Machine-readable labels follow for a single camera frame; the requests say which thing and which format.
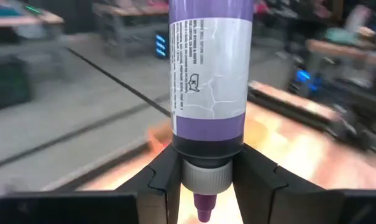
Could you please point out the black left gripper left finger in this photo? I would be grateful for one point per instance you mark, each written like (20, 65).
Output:
(159, 193)

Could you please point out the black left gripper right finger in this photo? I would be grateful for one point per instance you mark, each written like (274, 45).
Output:
(262, 196)

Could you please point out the purple label ink bottle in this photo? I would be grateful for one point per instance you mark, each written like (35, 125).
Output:
(211, 77)

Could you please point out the black computer tower blue lights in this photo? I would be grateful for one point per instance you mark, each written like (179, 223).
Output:
(162, 45)
(302, 77)

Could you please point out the black equipment case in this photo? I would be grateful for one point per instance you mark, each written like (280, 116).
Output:
(7, 87)

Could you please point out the black table edge rail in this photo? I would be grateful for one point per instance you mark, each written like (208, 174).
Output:
(299, 105)

